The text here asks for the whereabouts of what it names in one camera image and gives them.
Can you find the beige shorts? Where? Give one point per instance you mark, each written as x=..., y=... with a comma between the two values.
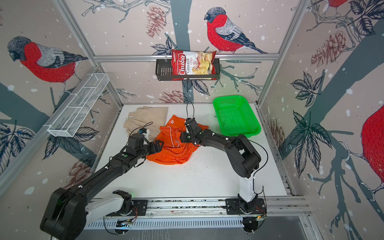
x=144, y=115

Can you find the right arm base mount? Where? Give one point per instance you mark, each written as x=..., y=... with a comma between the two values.
x=239, y=206

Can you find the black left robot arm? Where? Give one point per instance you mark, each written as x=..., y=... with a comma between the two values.
x=65, y=216

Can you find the black wall basket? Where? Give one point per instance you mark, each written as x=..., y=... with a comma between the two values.
x=164, y=72

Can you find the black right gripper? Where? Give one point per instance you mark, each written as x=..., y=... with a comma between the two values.
x=183, y=137

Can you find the red cassava chips bag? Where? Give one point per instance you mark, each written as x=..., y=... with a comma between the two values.
x=187, y=63

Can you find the aluminium frame corner post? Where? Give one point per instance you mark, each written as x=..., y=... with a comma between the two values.
x=81, y=38

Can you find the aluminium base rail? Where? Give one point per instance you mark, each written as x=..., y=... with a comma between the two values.
x=193, y=213

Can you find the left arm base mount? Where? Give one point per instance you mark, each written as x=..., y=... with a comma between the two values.
x=129, y=207

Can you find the right aluminium corner post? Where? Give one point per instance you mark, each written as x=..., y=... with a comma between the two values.
x=299, y=12

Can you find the white wire mesh shelf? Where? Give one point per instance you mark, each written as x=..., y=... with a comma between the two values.
x=71, y=118

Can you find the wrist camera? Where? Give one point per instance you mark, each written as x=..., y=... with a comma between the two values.
x=192, y=126
x=138, y=137

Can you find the orange shorts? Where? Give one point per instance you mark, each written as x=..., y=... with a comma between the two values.
x=174, y=152

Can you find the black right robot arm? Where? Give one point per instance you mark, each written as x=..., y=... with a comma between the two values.
x=241, y=153

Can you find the green plastic basket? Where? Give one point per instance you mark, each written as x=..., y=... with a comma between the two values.
x=236, y=117

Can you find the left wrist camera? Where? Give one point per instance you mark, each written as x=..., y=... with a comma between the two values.
x=138, y=137

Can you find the horizontal aluminium frame bar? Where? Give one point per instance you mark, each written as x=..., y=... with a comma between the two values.
x=153, y=58

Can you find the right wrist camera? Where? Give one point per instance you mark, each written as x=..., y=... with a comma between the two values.
x=192, y=126

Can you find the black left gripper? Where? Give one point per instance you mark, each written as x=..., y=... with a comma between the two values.
x=159, y=148

